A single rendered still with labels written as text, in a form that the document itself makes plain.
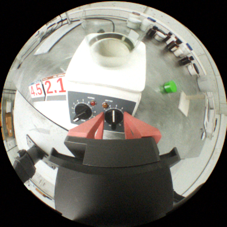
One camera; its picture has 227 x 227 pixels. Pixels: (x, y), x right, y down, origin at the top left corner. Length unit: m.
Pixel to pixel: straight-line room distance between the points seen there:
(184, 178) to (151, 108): 1.39
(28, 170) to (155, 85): 0.47
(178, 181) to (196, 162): 0.41
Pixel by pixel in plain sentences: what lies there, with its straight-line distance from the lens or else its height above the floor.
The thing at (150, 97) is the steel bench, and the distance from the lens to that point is 0.22.
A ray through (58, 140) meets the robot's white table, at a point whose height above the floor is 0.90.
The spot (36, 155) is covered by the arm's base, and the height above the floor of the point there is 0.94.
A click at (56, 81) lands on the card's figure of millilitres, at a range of 0.21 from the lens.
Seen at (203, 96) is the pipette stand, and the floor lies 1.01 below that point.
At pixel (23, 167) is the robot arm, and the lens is 0.29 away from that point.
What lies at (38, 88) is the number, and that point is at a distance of 0.27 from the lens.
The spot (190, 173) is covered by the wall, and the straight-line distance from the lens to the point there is 1.45.
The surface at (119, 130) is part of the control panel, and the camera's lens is 0.16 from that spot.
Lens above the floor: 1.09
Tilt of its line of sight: 82 degrees down
